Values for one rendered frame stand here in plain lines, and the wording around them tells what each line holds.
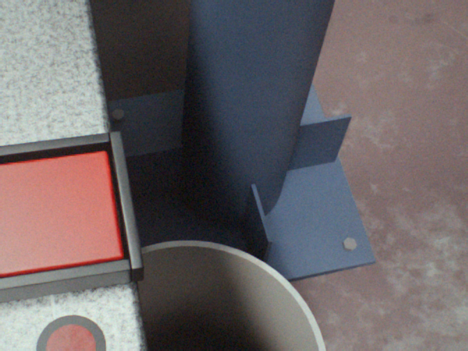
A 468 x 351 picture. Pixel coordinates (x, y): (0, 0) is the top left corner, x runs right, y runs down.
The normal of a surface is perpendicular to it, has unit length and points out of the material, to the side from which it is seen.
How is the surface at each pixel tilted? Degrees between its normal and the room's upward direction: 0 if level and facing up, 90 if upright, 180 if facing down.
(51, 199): 0
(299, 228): 0
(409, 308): 0
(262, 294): 87
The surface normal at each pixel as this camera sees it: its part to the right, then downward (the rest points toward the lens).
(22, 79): 0.08, -0.48
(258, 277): -0.50, 0.71
